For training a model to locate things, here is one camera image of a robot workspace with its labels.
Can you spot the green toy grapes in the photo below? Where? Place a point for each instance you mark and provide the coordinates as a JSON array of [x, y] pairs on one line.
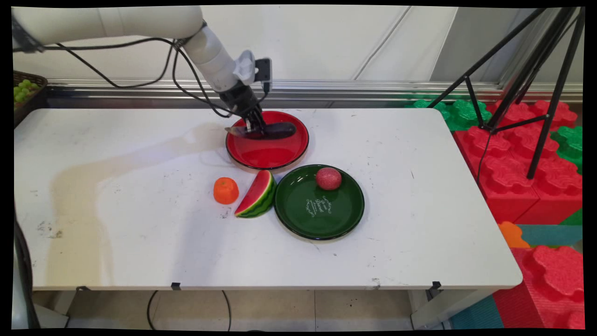
[[25, 86]]

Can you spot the green round plate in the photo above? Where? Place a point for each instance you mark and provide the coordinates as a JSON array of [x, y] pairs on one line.
[[322, 214]]

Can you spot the dark purple toy eggplant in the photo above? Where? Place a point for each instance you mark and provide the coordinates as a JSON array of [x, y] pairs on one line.
[[280, 130]]

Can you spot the green foam block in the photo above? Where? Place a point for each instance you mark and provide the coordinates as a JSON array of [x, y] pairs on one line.
[[459, 114], [571, 144]]

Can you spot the black tripod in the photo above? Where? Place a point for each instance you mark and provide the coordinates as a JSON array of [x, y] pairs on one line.
[[552, 107]]

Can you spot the orange toy tangerine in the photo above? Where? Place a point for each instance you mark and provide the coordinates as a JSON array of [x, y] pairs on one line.
[[225, 191]]

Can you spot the toy watermelon slice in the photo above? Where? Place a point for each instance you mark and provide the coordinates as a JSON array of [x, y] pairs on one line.
[[255, 196]]

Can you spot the white table leg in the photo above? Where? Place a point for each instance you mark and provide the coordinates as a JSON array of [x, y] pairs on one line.
[[443, 310], [53, 317]]

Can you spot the orange foam piece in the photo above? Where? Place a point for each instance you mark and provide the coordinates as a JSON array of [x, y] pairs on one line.
[[512, 235]]

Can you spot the teal foam mat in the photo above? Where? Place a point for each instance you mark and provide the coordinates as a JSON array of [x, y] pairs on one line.
[[550, 234]]

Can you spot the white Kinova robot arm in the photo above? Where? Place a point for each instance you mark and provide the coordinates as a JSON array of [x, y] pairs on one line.
[[116, 23]]

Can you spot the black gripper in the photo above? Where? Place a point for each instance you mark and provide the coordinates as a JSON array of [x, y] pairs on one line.
[[240, 100]]

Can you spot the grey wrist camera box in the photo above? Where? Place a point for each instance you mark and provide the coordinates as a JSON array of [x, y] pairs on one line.
[[264, 72]]

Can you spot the red round plate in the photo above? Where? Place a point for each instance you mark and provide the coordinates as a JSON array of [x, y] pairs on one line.
[[266, 154]]

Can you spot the brown wicker basket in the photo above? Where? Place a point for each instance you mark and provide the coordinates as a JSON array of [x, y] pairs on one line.
[[28, 109]]

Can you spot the silver metal wall rail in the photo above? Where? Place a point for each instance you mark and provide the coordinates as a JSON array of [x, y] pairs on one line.
[[350, 91]]

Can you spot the red toy apple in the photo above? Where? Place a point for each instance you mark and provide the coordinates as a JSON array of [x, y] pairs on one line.
[[328, 178]]

